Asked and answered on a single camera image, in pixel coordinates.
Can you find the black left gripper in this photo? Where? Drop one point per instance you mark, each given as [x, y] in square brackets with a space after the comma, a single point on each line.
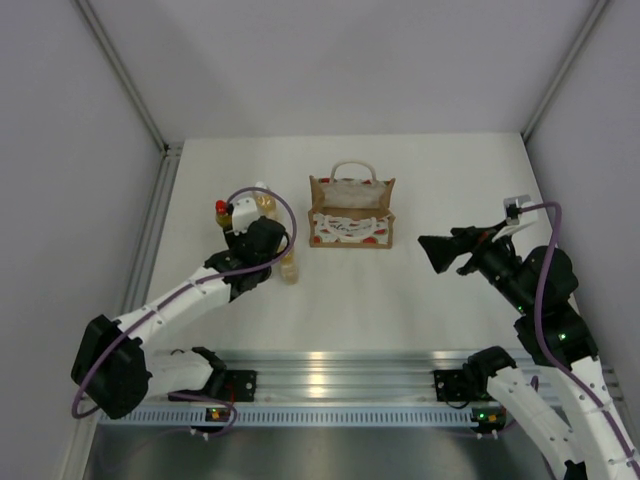
[233, 239]

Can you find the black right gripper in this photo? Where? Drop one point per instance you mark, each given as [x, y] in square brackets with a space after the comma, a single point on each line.
[442, 251]

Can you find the white cap amber bottle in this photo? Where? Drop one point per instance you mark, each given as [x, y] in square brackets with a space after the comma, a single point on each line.
[266, 203]
[288, 267]

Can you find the red cap yellow liquid bottle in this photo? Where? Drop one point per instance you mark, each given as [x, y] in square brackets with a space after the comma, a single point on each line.
[223, 214]

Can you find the burlap watermelon print canvas bag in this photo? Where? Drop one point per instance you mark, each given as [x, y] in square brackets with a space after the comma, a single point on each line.
[351, 212]

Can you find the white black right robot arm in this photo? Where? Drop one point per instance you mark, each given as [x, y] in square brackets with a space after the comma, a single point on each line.
[587, 438]

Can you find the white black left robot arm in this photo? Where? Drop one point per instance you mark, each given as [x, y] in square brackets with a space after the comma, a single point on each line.
[120, 362]

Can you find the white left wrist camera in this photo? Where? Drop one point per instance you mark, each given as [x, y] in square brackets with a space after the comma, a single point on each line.
[243, 213]

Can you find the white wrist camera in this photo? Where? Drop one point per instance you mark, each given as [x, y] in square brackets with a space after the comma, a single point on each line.
[516, 219]
[243, 213]

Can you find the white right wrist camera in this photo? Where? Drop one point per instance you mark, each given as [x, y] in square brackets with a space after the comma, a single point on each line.
[516, 219]

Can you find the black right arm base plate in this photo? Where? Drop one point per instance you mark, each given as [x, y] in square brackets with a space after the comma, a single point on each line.
[452, 388]

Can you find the aluminium mounting rail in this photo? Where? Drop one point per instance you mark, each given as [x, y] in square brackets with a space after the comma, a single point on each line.
[307, 378]

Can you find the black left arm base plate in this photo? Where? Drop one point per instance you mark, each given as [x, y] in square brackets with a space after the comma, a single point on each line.
[239, 386]

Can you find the white slotted cable duct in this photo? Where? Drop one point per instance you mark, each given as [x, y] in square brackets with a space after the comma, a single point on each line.
[274, 416]

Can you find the left aluminium frame post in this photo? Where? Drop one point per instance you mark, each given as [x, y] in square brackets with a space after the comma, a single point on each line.
[108, 49]

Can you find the aluminium frame post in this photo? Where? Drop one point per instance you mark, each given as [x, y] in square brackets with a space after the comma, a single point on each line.
[561, 72]
[108, 49]

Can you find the right aluminium frame post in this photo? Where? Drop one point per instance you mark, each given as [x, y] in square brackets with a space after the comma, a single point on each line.
[561, 72]

